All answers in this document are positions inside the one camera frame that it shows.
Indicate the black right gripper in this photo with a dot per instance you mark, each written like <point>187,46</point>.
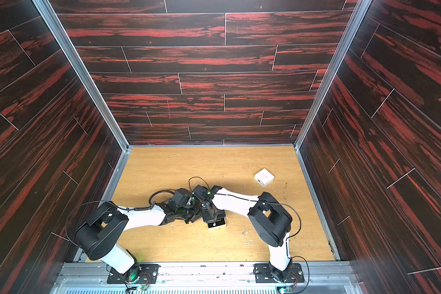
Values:
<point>211,214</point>

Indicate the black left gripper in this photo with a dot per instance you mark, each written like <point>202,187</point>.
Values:
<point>195,216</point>

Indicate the small white jewelry box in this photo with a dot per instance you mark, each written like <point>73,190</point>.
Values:
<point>264,177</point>

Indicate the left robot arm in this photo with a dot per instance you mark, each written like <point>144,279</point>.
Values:
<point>120,259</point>

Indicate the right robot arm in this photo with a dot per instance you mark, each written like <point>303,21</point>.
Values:
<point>270,220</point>

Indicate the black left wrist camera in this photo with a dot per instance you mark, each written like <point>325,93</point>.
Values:
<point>182,198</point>

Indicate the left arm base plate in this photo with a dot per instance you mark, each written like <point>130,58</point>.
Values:
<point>141,273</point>

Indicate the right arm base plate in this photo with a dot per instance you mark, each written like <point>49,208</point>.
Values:
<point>266,273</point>

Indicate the aluminium floor rail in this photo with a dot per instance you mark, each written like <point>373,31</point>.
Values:
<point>104,191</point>

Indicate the front aluminium frame rail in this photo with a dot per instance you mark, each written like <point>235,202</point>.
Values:
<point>209,278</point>

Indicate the aluminium corner frame post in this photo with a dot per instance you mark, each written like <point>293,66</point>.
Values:
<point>51,19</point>

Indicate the aluminium right corner post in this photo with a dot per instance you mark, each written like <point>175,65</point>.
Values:
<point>350,31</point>

